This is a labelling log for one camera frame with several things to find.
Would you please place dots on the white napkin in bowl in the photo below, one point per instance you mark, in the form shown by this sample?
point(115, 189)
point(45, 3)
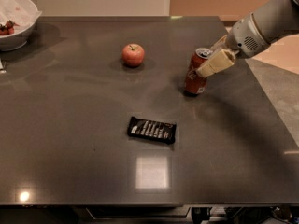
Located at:
point(22, 12)

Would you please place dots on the white bowl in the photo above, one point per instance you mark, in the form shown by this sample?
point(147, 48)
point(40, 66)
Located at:
point(16, 40)

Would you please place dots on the red strawberries in bowl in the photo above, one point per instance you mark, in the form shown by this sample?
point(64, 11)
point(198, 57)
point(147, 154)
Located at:
point(8, 28)

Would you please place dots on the black rxbar chocolate wrapper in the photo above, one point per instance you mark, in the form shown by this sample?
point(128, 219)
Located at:
point(152, 130)

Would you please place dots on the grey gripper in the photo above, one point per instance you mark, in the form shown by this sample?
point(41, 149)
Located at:
point(244, 37)

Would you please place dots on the red apple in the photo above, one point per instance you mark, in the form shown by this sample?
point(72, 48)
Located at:
point(133, 55)

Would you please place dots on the red coke can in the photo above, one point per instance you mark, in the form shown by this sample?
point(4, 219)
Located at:
point(194, 84)

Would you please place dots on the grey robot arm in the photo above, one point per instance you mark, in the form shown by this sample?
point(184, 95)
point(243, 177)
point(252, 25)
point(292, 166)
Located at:
point(277, 19)

